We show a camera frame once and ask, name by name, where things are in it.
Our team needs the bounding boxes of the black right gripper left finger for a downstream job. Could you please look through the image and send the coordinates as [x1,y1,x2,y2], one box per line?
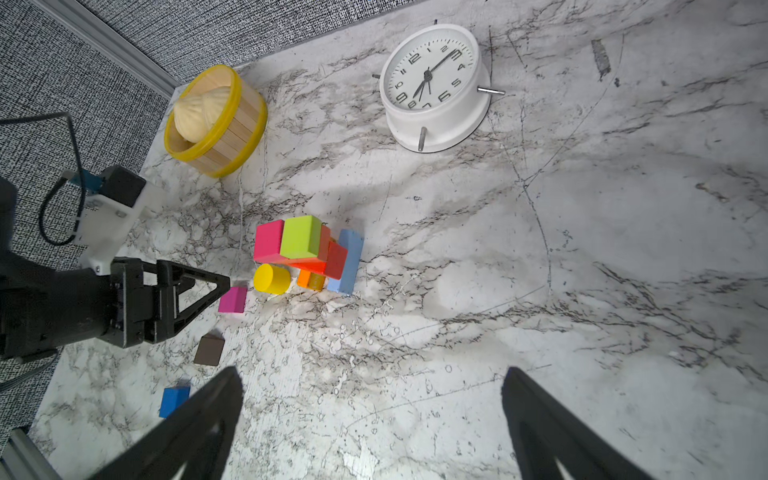
[92,367,243,479]

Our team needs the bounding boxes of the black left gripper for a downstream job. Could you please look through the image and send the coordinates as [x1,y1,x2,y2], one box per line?
[97,257,231,348]

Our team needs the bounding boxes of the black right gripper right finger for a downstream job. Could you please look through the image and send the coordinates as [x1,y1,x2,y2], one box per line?
[501,367,650,479]

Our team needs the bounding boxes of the dark blue wood cube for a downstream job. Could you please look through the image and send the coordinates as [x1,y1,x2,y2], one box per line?
[158,385,191,419]

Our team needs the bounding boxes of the magenta wood cube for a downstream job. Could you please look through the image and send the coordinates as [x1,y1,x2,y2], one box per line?
[218,286,248,314]
[253,220,287,264]

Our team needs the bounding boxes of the yellow wood cylinder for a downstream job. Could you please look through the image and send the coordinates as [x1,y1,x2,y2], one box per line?
[253,264,292,295]

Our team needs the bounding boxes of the orange wood bar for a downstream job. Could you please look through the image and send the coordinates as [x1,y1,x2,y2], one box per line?
[297,270,326,291]

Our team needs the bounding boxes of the lime green wood cube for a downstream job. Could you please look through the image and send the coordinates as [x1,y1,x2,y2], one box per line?
[281,215,322,259]

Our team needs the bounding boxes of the orange-red wood block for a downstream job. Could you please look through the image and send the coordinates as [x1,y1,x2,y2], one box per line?
[254,221,331,274]

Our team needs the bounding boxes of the red wood block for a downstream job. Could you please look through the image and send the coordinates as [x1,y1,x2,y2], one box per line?
[323,241,348,280]

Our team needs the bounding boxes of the light blue wood block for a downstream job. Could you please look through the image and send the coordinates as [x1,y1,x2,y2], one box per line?
[328,229,364,295]

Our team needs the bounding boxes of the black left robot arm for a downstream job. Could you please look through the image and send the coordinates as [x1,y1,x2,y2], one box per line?
[1,180,231,361]

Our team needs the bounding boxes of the brown wood block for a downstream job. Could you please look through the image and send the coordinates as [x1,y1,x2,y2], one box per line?
[193,334,225,366]

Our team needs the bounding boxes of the yellow rimmed wooden steamer basket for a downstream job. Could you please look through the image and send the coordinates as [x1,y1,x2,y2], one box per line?
[164,65,268,178]

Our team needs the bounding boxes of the right cream steamed bun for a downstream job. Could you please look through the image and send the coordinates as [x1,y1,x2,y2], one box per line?
[173,86,231,143]

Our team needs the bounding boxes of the white round alarm clock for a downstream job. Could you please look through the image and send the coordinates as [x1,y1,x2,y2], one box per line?
[379,24,505,154]

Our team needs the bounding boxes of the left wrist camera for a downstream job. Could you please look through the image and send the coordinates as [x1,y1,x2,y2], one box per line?
[74,165,165,276]

